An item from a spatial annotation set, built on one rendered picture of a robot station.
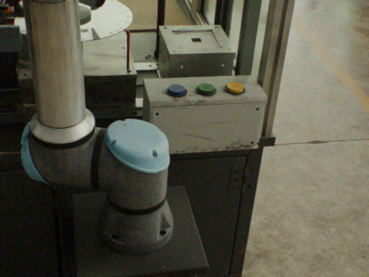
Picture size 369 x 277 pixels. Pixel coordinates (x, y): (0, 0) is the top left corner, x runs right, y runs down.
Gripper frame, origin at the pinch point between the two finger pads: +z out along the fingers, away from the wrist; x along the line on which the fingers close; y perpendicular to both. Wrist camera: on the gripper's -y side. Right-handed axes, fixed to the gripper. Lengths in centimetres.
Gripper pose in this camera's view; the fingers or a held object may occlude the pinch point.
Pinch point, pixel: (95, 6)
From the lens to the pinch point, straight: 157.0
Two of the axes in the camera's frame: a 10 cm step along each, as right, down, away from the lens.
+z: -3.6, 4.4, 8.2
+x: 1.1, 8.9, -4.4
